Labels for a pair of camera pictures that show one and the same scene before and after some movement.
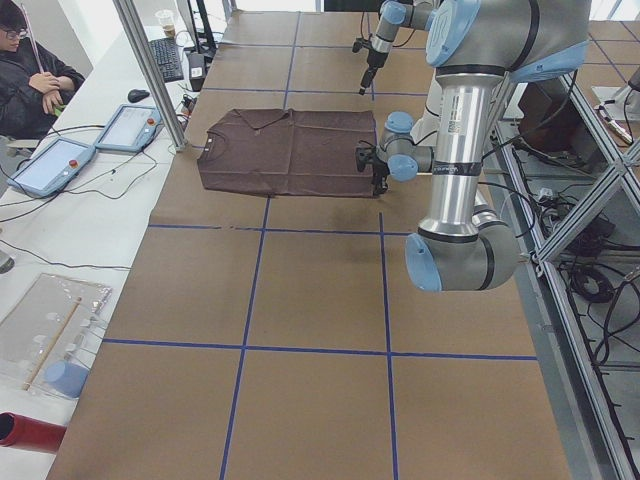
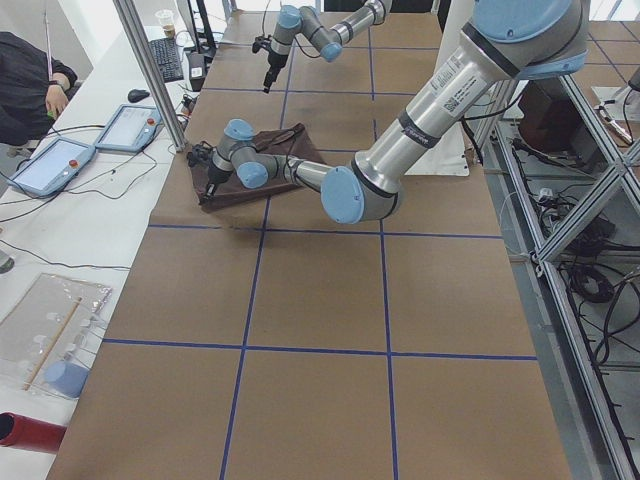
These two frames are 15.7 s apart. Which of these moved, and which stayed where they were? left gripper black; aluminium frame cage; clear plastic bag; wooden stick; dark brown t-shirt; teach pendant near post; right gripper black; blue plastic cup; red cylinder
Moved: left gripper black; right gripper black; dark brown t-shirt
Stayed: teach pendant near post; wooden stick; aluminium frame cage; red cylinder; blue plastic cup; clear plastic bag
